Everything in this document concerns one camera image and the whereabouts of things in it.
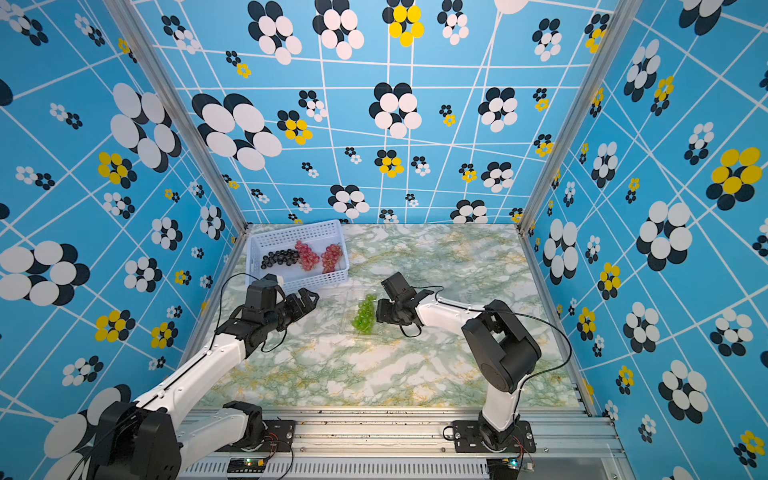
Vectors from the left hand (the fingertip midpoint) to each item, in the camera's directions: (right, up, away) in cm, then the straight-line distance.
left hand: (313, 299), depth 86 cm
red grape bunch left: (-8, +12, +22) cm, 26 cm away
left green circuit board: (-13, -38, -13) cm, 43 cm away
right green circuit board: (+50, -38, -15) cm, 64 cm away
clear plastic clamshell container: (+12, -10, +5) cm, 17 cm away
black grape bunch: (-15, +12, +20) cm, 28 cm away
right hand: (+21, -5, +7) cm, 23 cm away
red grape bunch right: (0, +12, +22) cm, 25 cm away
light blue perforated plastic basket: (-6, +20, +29) cm, 36 cm away
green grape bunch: (+15, -6, +7) cm, 17 cm away
